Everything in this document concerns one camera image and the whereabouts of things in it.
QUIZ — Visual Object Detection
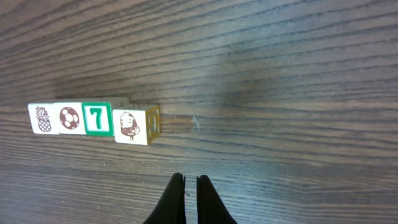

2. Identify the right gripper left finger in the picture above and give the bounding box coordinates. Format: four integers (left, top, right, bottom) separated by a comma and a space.
144, 172, 187, 224

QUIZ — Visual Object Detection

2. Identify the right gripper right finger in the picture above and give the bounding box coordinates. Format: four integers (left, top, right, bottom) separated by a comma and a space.
197, 175, 237, 224

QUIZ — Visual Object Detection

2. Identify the white block red picture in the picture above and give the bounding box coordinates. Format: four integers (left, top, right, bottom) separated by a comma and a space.
113, 104, 160, 145

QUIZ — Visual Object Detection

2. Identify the green number seven block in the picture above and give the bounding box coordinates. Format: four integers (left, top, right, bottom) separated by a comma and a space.
81, 97, 129, 137

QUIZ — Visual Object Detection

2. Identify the white block dark round picture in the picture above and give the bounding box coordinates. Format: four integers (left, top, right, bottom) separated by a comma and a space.
54, 101, 86, 135

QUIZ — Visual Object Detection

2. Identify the white block owl picture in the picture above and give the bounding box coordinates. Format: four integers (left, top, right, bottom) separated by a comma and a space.
28, 102, 60, 135

